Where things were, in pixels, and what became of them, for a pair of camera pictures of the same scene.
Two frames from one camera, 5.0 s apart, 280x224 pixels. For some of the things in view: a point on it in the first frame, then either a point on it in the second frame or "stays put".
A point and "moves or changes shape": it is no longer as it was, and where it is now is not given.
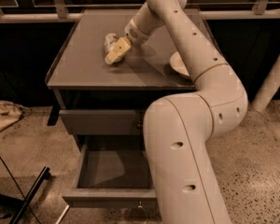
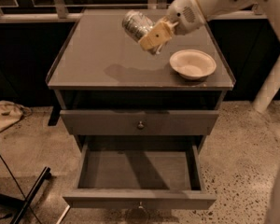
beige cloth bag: (6, 113) stays put
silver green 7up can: (110, 40) moves or changes shape
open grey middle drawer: (114, 171) stays put
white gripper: (133, 35) -> (184, 16)
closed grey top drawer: (103, 122) stays put
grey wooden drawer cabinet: (103, 107) stays put
